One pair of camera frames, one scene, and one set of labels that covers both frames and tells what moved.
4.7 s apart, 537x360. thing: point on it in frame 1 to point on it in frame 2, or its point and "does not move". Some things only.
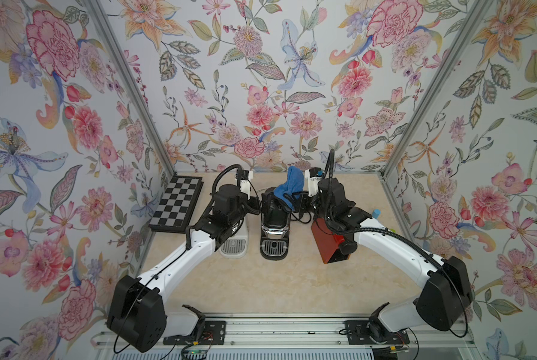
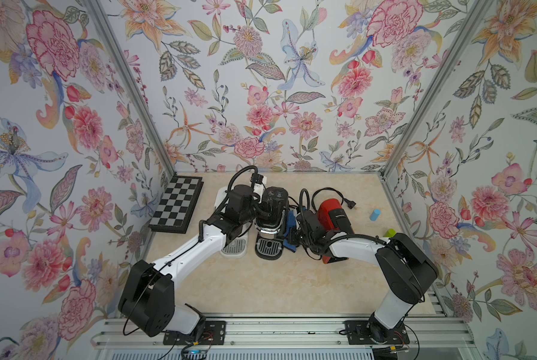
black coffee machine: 276,219 does not move
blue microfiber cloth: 293,184 to 292,223
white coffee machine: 236,246 does not move
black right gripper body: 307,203 to 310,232
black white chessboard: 177,205 does not move
